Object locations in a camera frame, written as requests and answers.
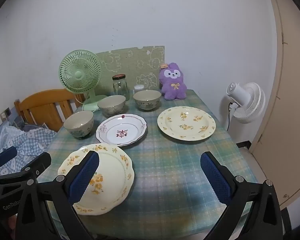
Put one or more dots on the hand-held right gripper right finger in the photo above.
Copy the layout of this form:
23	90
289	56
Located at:
215	180

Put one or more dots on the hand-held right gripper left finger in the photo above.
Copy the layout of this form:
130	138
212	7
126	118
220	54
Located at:
85	177

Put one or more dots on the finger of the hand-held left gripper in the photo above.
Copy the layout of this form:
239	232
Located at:
37	163
5	155

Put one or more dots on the scalloped yellow floral plate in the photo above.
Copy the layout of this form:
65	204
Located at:
110	170

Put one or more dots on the beige round plate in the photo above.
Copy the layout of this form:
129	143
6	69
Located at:
78	123

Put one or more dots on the white plate with red motif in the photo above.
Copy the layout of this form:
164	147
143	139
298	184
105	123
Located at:
121	131

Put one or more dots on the round yellow floral plate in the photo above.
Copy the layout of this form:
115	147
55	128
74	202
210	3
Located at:
186	123

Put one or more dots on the blue checked blanket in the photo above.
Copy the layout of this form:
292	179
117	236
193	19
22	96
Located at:
27	145

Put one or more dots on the grey plaid cloth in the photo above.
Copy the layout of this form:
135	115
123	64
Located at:
21	123

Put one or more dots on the small black floor object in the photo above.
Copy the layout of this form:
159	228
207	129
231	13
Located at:
243	145

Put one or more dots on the green plaid tablecloth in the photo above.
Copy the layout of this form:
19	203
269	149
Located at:
170	175

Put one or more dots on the wooden headboard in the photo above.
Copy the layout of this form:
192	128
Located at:
47	105

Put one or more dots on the beige floral bowl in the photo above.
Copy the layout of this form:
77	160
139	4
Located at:
112	105
147	100

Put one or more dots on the white fan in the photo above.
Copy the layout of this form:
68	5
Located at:
247	102

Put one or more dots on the glass jar with dark lid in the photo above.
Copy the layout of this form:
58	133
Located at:
120	86

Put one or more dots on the green desk fan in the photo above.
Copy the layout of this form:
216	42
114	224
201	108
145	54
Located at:
80	73

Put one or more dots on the purple plush bunny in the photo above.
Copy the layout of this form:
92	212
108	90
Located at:
173	85

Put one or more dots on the small cotton swab container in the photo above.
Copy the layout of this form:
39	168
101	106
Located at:
139	88

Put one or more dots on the beige door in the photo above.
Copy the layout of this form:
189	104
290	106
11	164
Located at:
290	105

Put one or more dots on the green printed cardboard sheet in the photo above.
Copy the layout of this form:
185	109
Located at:
132	62

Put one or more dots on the wall outlet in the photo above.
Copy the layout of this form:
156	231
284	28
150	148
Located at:
4	113

